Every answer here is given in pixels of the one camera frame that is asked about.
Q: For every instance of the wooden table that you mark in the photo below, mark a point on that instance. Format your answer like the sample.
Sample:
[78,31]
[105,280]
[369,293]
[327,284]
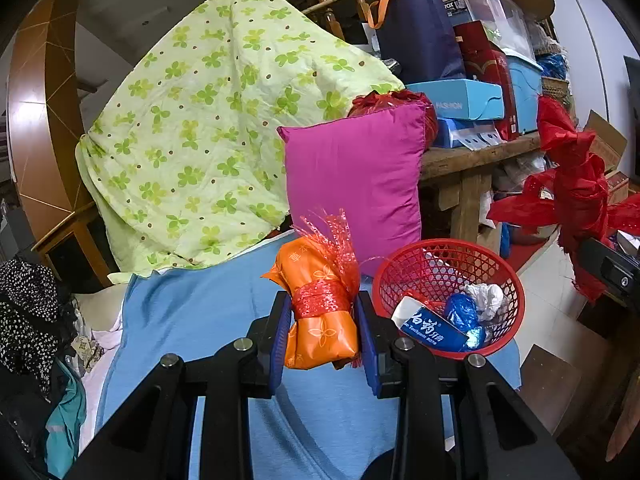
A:
[475,160]

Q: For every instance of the green floral quilt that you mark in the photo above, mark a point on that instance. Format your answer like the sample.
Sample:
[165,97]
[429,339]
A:
[200,125]

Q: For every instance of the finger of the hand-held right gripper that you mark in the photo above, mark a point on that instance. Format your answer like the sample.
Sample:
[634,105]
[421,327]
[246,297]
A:
[610,270]

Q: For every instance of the red plastic basket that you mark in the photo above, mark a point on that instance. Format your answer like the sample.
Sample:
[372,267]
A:
[450,260]

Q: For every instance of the pink pillow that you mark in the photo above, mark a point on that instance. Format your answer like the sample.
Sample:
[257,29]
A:
[355,185]

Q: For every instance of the clear plastic storage box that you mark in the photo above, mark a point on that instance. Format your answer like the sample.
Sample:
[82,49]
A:
[495,10]

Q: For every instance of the black dotted cloth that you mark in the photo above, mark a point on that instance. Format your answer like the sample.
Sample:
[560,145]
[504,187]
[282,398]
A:
[30,305]

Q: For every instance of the light blue cardboard box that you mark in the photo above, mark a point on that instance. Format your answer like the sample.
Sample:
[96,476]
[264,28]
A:
[455,100]

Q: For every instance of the blue tinsel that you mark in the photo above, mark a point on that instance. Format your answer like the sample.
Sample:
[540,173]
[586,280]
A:
[552,65]

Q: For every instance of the blue plastic bag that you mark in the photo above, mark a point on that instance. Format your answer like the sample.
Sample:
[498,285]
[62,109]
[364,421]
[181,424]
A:
[460,310]

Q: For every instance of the orange packet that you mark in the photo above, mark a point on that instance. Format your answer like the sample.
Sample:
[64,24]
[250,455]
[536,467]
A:
[315,345]

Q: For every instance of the black screen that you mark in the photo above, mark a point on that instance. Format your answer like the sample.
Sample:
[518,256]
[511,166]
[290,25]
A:
[634,80]

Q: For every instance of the white paper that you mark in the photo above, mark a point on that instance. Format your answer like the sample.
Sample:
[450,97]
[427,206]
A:
[485,295]

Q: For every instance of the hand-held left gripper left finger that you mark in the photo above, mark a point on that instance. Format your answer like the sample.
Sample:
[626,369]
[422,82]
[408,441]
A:
[280,340]

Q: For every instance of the small brown box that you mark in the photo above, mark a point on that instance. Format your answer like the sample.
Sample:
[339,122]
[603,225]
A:
[617,185]

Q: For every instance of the pale pink cloth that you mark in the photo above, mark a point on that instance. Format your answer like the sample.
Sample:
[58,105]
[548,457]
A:
[100,380]

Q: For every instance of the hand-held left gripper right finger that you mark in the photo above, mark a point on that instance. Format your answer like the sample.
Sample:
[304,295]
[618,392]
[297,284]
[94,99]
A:
[367,345]

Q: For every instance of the white and blue packs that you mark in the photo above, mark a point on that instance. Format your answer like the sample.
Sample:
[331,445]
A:
[465,135]

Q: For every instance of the wicker basket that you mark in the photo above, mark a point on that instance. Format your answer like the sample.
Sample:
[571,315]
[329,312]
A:
[555,87]

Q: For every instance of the tall red gift box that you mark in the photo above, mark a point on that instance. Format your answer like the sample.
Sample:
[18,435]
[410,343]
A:
[485,60]

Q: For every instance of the blue bed sheet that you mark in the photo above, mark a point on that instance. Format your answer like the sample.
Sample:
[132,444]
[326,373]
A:
[200,310]

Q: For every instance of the red crinkled wrapper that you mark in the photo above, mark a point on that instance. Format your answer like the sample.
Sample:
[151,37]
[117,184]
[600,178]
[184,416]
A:
[380,102]

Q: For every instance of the blue white toothpaste box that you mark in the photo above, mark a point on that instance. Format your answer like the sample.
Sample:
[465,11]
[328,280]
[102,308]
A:
[430,330]

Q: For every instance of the open cardboard box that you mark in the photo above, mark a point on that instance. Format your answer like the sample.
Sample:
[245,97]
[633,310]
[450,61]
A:
[607,140]

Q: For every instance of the teal cloth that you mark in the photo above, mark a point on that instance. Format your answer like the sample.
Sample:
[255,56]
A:
[65,425]

